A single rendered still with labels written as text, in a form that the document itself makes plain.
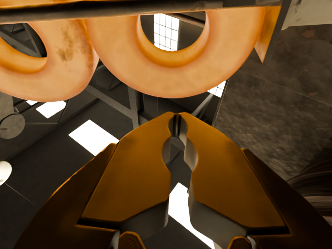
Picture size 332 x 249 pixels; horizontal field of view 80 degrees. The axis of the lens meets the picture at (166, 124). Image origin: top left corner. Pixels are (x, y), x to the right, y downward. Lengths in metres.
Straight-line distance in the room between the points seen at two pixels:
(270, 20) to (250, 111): 0.42
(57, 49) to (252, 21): 0.18
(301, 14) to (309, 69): 0.24
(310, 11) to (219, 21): 0.07
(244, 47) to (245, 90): 0.35
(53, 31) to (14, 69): 0.07
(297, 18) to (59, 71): 0.23
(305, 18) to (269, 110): 0.39
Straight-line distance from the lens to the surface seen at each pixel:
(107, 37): 0.21
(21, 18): 0.21
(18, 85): 0.29
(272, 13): 0.19
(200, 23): 6.83
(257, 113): 0.59
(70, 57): 0.23
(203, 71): 0.22
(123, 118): 9.56
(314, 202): 0.52
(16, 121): 3.06
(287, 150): 0.65
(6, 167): 5.27
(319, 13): 0.21
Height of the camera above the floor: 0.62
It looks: 49 degrees up
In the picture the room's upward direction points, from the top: 177 degrees counter-clockwise
